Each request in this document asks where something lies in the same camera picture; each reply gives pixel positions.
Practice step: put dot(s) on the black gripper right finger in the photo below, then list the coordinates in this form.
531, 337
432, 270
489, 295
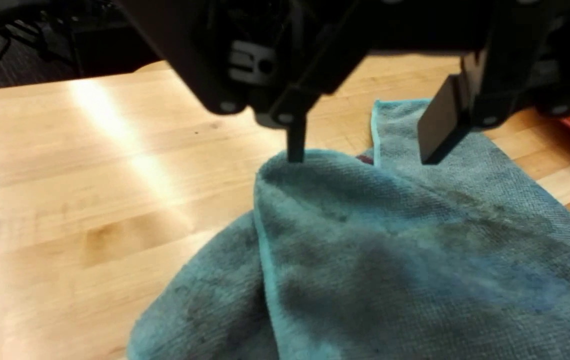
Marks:
449, 118

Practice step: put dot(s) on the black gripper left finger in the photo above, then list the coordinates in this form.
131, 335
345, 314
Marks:
297, 136

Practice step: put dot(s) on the blue towel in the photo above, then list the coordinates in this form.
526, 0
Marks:
376, 259

